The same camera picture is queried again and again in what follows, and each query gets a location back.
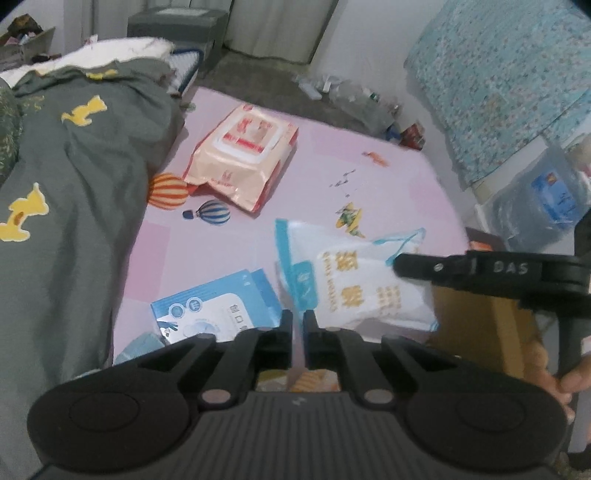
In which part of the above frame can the grey storage box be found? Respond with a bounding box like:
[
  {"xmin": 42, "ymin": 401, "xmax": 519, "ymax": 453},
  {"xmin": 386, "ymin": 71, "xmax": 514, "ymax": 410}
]
[{"xmin": 127, "ymin": 7, "xmax": 229, "ymax": 72}]

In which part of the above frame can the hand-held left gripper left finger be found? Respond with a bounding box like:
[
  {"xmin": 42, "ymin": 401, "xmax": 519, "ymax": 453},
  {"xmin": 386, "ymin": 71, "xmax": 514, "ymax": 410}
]
[{"xmin": 134, "ymin": 309, "xmax": 294, "ymax": 409}]

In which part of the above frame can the brown box of clutter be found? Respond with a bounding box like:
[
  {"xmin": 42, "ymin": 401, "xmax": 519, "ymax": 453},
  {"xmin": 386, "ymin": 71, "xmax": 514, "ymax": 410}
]
[{"xmin": 0, "ymin": 14, "xmax": 56, "ymax": 70}]

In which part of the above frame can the person's right hand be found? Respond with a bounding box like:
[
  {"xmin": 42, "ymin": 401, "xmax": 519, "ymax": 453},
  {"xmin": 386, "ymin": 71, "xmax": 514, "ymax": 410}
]
[{"xmin": 551, "ymin": 353, "xmax": 591, "ymax": 423}]

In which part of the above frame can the grey curtain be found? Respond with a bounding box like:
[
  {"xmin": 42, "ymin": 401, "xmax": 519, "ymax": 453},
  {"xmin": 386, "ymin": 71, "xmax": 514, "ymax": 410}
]
[
  {"xmin": 90, "ymin": 0, "xmax": 153, "ymax": 38},
  {"xmin": 226, "ymin": 0, "xmax": 340, "ymax": 65}
]

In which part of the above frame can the green patterned pillow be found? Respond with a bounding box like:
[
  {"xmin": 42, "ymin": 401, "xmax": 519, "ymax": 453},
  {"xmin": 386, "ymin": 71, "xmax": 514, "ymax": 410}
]
[{"xmin": 0, "ymin": 78, "xmax": 24, "ymax": 181}]

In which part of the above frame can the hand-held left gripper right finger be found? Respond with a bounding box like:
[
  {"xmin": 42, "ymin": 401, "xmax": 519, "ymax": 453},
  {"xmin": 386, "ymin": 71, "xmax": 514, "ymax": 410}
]
[{"xmin": 302, "ymin": 309, "xmax": 462, "ymax": 409}]

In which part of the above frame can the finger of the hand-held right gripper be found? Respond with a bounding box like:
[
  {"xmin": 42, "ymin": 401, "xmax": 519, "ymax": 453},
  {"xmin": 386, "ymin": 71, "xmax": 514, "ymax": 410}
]
[{"xmin": 392, "ymin": 253, "xmax": 476, "ymax": 289}]

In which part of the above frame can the pink wet wipes pack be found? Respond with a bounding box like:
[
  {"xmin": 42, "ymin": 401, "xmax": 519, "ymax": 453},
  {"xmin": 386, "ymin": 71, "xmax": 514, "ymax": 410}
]
[{"xmin": 182, "ymin": 102, "xmax": 300, "ymax": 214}]

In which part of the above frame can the teal floral cloth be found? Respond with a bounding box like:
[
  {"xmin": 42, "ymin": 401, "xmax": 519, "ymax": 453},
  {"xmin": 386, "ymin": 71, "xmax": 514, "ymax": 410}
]
[{"xmin": 404, "ymin": 0, "xmax": 591, "ymax": 188}]

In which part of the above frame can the brown cardboard box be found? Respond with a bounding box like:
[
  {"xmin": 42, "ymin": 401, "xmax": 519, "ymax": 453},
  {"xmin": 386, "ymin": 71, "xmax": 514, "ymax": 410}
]
[{"xmin": 429, "ymin": 228, "xmax": 559, "ymax": 384}]

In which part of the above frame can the blue face mask packet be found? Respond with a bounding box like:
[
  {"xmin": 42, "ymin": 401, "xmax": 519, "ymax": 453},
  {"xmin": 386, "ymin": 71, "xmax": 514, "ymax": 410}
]
[{"xmin": 150, "ymin": 269, "xmax": 283, "ymax": 346}]

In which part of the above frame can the small red box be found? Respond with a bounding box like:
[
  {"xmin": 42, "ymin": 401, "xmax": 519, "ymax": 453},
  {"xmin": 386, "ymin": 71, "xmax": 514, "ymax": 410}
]
[{"xmin": 399, "ymin": 122, "xmax": 426, "ymax": 151}]

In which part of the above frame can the blue striped mattress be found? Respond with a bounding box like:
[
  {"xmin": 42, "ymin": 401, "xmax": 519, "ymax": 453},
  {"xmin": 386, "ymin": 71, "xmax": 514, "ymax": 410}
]
[{"xmin": 168, "ymin": 48, "xmax": 204, "ymax": 95}]

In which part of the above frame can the blue water jug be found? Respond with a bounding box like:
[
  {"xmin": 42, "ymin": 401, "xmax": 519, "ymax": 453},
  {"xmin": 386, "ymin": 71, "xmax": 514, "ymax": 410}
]
[{"xmin": 489, "ymin": 143, "xmax": 591, "ymax": 252}]

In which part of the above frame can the white fluffy blanket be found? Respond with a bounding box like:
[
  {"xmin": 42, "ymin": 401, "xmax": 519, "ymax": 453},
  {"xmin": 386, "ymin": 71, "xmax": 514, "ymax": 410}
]
[{"xmin": 0, "ymin": 37, "xmax": 176, "ymax": 79}]

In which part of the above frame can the clear bag of bottles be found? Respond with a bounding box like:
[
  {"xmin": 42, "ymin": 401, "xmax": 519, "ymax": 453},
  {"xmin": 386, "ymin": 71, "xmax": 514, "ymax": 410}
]
[{"xmin": 295, "ymin": 71, "xmax": 402, "ymax": 134}]

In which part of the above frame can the grey blanket with yellow figures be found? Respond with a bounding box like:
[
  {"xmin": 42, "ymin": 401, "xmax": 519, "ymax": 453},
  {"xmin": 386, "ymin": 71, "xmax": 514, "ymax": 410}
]
[{"xmin": 0, "ymin": 62, "xmax": 185, "ymax": 480}]

